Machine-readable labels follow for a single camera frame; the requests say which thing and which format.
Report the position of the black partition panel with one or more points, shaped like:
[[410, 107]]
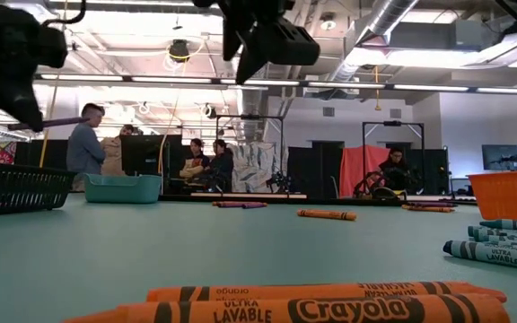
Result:
[[312, 166], [29, 154], [433, 163]]

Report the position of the person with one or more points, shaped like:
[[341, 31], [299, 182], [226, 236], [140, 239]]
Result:
[[194, 163], [83, 150], [220, 166], [114, 157], [395, 168]]

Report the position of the white leaf-patterned cloth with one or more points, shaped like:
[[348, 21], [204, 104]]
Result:
[[260, 161]]

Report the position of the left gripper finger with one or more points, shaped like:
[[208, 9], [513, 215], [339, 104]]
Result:
[[11, 103]]

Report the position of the orange hanging cloth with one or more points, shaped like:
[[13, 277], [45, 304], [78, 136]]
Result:
[[353, 161]]

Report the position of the yellow hanging pendant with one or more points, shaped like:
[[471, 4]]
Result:
[[377, 106]]

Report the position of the dark wall screen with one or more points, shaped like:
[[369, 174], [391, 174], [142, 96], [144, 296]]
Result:
[[496, 154]]

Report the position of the grey wall vent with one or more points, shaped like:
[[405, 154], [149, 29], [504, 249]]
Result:
[[395, 113], [328, 111]]

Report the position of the teal table mat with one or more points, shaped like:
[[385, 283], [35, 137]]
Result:
[[106, 251]]

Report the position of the orange plastic basket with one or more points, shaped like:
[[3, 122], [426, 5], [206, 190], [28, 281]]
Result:
[[510, 195]]

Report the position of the grey rectangular air duct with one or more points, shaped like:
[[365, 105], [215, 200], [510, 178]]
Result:
[[438, 36]]

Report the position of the silver round ceiling duct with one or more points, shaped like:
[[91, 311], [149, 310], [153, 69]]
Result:
[[388, 13], [251, 107]]

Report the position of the black metal frame stand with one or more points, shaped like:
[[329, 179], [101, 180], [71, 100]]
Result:
[[249, 117], [393, 123]]

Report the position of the teal plastic basket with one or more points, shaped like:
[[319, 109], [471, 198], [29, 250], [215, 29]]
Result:
[[121, 190]]

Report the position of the black round ceiling lamp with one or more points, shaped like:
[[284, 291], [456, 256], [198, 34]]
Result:
[[209, 111]]

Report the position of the white tube light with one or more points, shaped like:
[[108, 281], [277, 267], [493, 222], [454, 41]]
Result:
[[171, 80], [281, 83], [429, 87], [510, 90], [344, 84], [88, 77]]

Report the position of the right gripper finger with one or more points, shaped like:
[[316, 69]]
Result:
[[251, 60], [230, 42]]

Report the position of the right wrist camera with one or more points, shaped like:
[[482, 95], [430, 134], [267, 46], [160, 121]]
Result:
[[292, 42]]

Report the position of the black plastic basket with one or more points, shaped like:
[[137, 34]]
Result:
[[16, 188]]

